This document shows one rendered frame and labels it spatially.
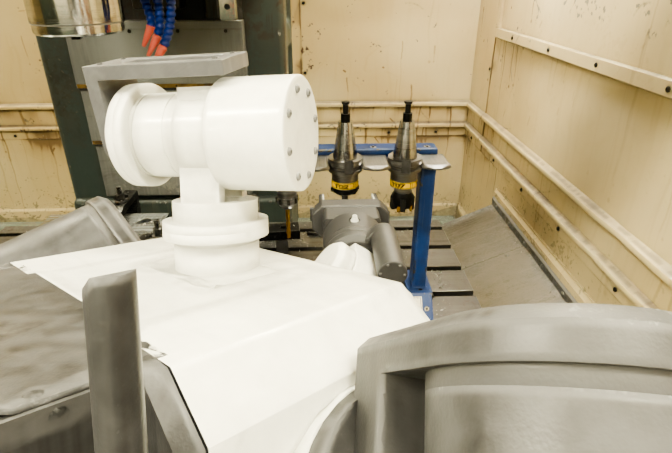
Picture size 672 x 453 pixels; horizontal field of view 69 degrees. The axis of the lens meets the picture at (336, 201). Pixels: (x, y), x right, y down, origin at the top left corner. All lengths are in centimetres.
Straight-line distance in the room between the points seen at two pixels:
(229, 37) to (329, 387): 128
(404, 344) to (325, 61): 168
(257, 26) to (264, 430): 133
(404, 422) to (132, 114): 22
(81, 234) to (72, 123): 121
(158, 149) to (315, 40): 154
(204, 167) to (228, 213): 3
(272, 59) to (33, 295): 124
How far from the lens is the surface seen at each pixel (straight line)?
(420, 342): 17
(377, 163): 89
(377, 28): 182
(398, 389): 19
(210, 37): 144
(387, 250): 57
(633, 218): 103
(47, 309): 27
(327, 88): 184
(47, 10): 100
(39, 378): 20
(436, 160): 92
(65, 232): 48
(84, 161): 170
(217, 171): 27
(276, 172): 26
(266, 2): 145
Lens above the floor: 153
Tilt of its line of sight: 25 degrees down
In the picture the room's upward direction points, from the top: straight up
